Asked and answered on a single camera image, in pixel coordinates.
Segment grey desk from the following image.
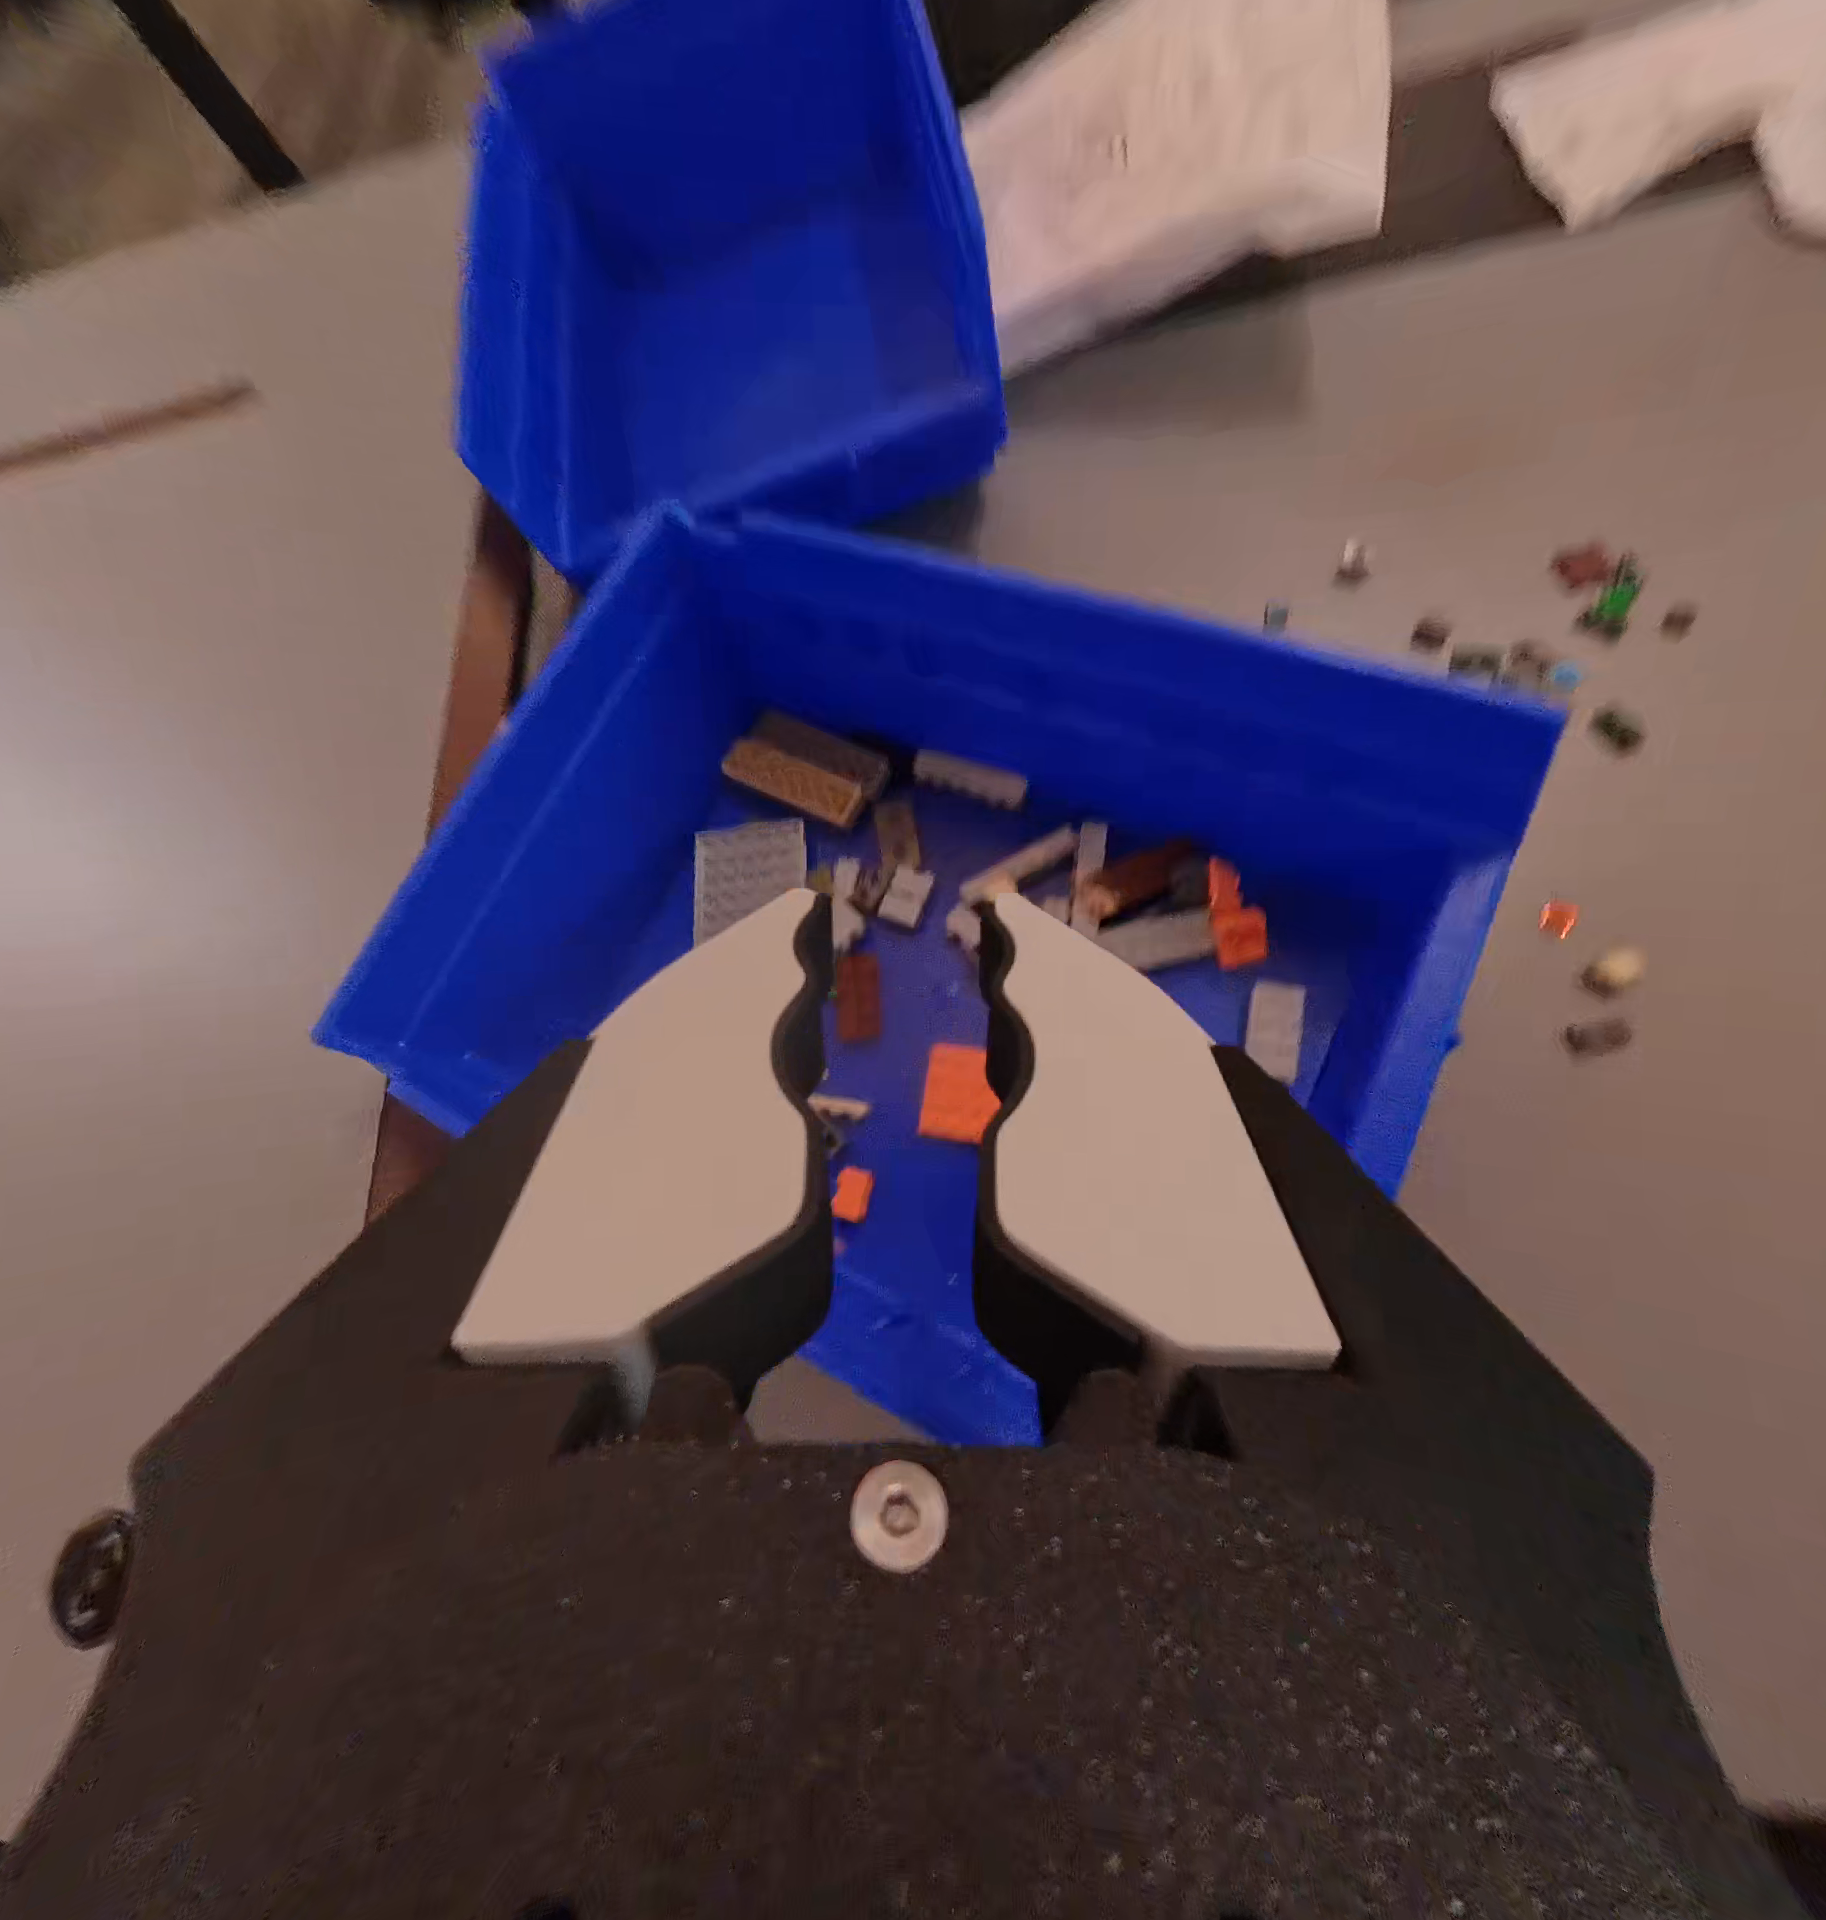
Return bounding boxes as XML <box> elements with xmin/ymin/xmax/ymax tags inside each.
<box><xmin>0</xmin><ymin>0</ymin><xmax>1826</xmax><ymax>1848</ymax></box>

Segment scattered small bricks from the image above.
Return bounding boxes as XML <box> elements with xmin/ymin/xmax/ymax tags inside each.
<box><xmin>1258</xmin><ymin>539</ymin><xmax>1701</xmax><ymax>1058</ymax></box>

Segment empty blue bin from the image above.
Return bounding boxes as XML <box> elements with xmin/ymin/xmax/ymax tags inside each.
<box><xmin>455</xmin><ymin>0</ymin><xmax>1008</xmax><ymax>588</ymax></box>

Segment blue bin with bricks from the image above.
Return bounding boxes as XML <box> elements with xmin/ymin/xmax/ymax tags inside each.
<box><xmin>310</xmin><ymin>501</ymin><xmax>1571</xmax><ymax>1448</ymax></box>

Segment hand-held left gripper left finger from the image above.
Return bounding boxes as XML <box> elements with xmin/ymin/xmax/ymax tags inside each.
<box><xmin>451</xmin><ymin>885</ymin><xmax>841</xmax><ymax>1404</ymax></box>

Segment pile of mixed bricks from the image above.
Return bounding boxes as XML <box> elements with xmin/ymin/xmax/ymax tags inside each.
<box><xmin>691</xmin><ymin>710</ymin><xmax>1312</xmax><ymax>1263</ymax></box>

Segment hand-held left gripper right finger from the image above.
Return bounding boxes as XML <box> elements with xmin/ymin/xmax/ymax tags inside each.
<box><xmin>971</xmin><ymin>894</ymin><xmax>1343</xmax><ymax>1413</ymax></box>

